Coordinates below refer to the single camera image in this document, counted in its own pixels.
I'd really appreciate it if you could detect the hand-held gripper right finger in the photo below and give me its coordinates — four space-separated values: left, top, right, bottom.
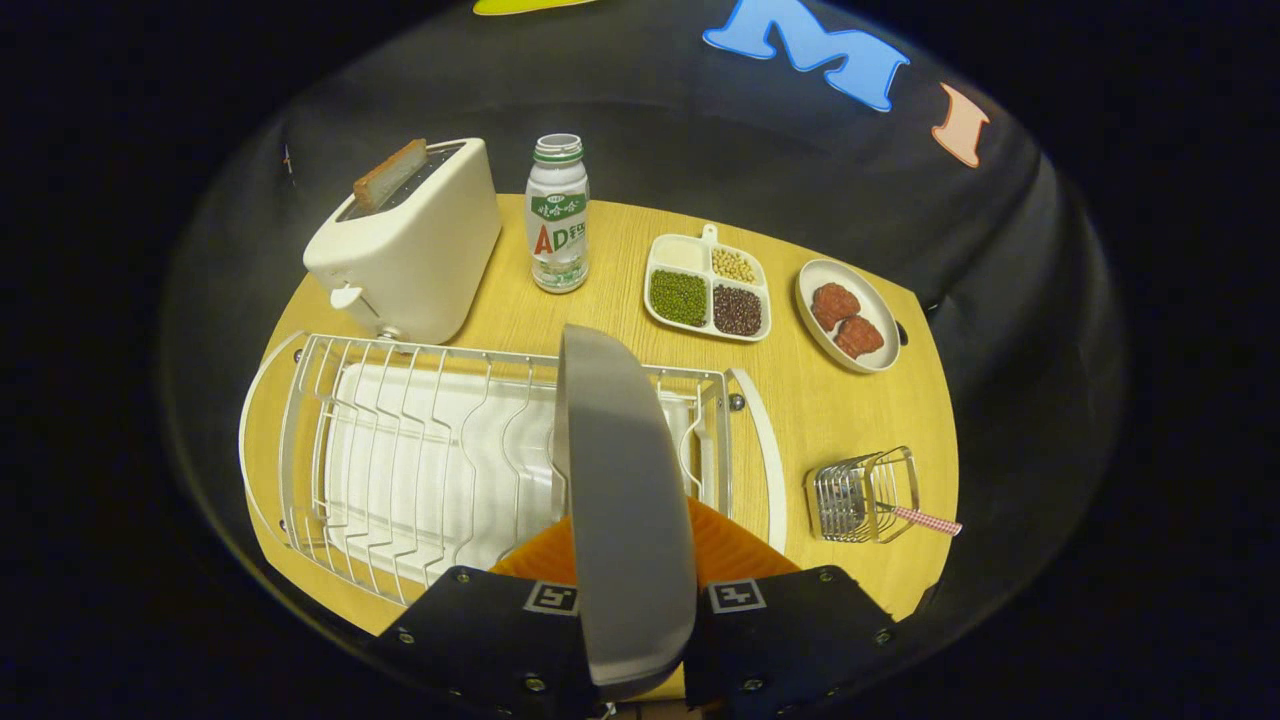
683 497 896 716

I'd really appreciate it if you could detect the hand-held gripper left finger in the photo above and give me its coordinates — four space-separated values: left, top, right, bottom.
375 515 606 720

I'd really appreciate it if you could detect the metal wire basket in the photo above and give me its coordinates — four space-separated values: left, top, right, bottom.
804 446 921 544

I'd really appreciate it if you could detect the spoon with checked handle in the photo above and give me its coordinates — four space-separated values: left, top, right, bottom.
875 503 963 537

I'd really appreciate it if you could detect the beige round plate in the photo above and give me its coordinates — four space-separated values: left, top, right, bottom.
552 323 698 701

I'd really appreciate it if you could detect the white wire dish rack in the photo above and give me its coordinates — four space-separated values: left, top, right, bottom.
238 330 789 609

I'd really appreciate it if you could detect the beige oval dish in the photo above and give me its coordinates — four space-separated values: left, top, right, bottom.
795 259 902 375

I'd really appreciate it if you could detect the red meat piece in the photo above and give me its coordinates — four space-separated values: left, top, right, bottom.
811 283 862 333
834 316 886 361

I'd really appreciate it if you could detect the white toaster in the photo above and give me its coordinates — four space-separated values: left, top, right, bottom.
303 138 503 346

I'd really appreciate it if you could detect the white divided tray with beans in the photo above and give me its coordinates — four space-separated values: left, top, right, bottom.
643 223 773 343

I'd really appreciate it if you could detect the white drink bottle green label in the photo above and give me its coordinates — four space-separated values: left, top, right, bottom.
524 133 591 295

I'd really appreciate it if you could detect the brown toast slice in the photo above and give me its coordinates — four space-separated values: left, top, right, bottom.
352 138 429 214

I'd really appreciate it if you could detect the black backdrop cloth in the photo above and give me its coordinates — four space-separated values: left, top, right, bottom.
160 0 1131 651

